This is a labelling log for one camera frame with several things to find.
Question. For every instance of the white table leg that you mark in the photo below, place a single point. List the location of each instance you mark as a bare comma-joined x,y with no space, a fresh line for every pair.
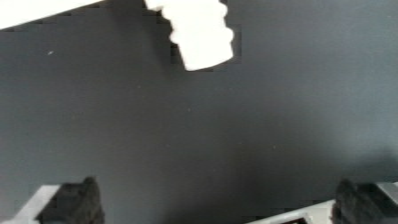
202,34

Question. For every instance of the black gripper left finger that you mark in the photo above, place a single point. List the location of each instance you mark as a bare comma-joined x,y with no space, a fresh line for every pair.
63,204

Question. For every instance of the white table leg two tags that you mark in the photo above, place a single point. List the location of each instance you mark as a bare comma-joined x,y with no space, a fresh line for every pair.
314,214

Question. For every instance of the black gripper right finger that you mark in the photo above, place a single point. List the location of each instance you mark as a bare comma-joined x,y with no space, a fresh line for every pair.
365,203

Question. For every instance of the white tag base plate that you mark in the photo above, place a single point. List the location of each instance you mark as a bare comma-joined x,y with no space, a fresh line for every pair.
22,11

